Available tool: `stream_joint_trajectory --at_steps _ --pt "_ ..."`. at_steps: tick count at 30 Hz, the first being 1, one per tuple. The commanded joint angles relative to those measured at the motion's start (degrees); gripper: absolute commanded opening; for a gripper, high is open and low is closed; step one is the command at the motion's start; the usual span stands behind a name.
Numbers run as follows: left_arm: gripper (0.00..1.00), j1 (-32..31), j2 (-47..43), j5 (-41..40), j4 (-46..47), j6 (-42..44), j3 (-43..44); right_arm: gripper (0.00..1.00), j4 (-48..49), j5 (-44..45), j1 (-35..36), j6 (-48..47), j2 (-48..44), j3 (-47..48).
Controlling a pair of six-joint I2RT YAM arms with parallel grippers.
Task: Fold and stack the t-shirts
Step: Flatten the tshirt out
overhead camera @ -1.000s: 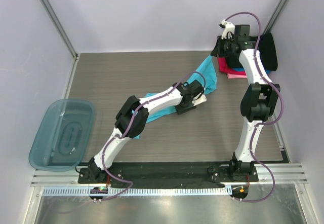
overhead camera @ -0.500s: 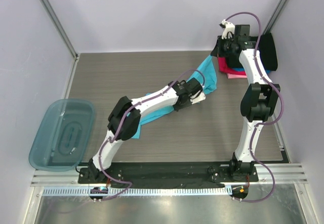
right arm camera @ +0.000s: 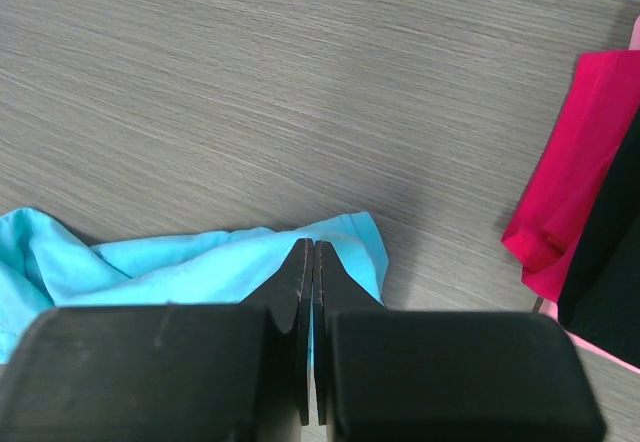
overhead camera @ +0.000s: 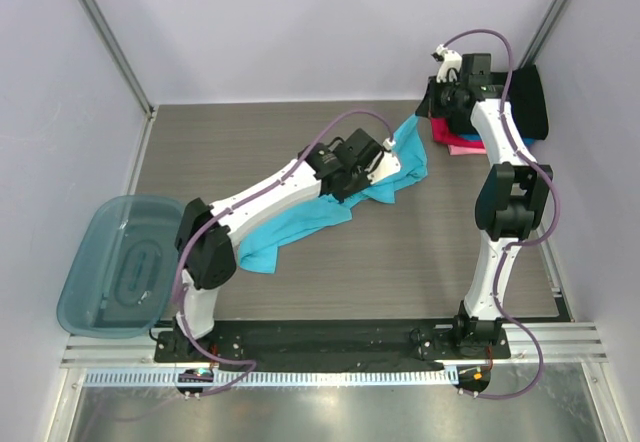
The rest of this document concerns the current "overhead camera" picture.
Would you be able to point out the magenta folded t shirt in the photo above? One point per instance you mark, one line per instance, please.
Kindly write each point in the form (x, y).
(442, 134)

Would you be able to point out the blue folded t shirt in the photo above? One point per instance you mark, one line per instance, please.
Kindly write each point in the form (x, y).
(472, 138)

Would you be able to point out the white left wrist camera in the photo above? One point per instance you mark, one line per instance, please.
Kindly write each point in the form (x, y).
(385, 164)

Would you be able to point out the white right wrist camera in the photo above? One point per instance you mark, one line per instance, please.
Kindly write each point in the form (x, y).
(450, 62)

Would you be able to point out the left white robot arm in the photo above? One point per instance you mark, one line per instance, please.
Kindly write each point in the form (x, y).
(210, 234)

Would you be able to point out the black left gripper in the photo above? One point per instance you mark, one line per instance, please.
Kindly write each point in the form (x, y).
(342, 197)

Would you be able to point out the aluminium corner post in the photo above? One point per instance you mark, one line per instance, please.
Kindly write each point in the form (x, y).
(111, 44)
(543, 32)

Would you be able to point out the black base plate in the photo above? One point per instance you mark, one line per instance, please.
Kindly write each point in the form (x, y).
(334, 346)

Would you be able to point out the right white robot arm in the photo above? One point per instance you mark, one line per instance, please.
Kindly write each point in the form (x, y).
(508, 209)

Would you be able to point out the right aluminium corner post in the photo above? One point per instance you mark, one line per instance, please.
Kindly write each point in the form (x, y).
(543, 32)

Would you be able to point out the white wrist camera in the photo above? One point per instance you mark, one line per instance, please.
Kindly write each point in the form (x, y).
(385, 164)
(450, 62)

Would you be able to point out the white slotted cable duct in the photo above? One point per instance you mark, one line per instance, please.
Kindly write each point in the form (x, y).
(199, 378)

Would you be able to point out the black folded t shirt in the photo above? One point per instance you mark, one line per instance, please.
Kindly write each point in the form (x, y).
(528, 104)

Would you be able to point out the pink folded t shirt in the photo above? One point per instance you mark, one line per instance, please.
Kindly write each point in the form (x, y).
(455, 150)

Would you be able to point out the left aluminium corner post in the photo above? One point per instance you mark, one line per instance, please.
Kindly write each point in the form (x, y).
(111, 44)

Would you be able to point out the blue transparent plastic bin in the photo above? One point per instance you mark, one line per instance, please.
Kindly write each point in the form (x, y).
(120, 281)

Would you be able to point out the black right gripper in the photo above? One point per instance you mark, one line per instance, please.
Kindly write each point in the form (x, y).
(427, 103)

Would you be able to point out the aluminium frame rail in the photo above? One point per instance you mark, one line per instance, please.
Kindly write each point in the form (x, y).
(559, 342)

